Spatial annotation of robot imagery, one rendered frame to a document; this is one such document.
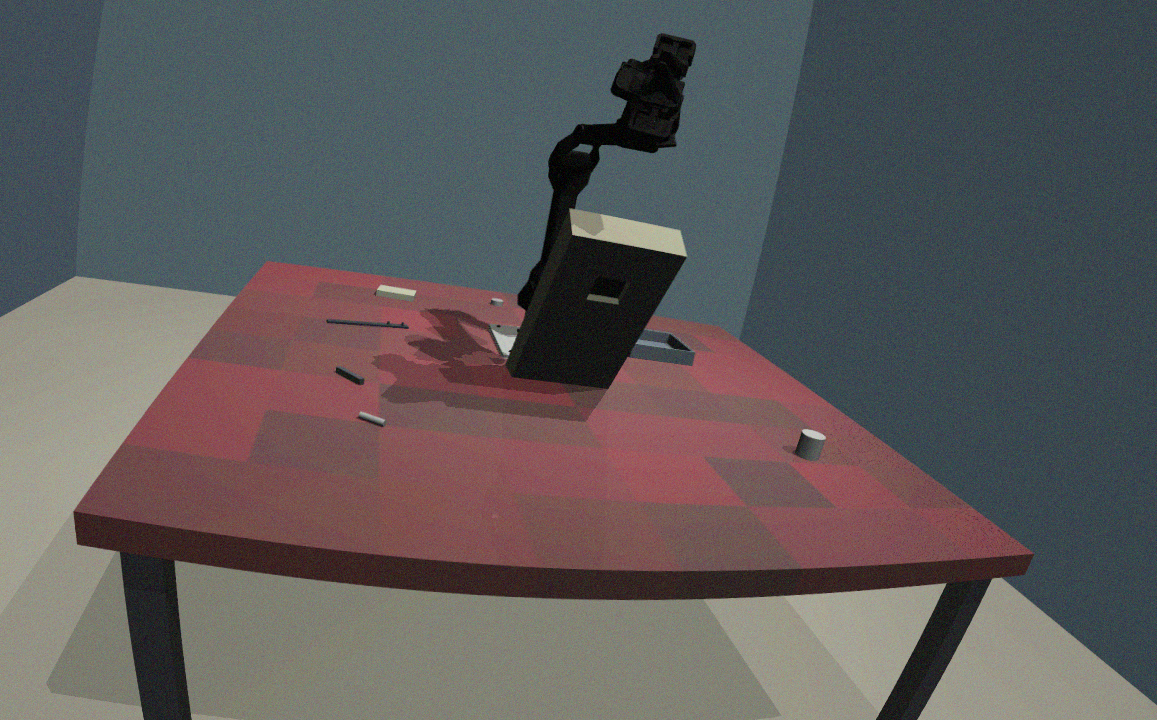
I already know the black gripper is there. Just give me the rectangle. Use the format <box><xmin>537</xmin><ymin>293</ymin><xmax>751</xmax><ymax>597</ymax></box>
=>
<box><xmin>628</xmin><ymin>34</ymin><xmax>697</xmax><ymax>144</ymax></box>

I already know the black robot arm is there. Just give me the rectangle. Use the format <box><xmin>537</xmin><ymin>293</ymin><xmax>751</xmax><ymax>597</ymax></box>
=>
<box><xmin>517</xmin><ymin>59</ymin><xmax>680</xmax><ymax>314</ymax></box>

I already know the pale beige flat block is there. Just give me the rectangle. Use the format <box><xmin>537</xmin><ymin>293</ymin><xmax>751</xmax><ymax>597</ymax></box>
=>
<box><xmin>376</xmin><ymin>285</ymin><xmax>417</xmax><ymax>302</ymax></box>

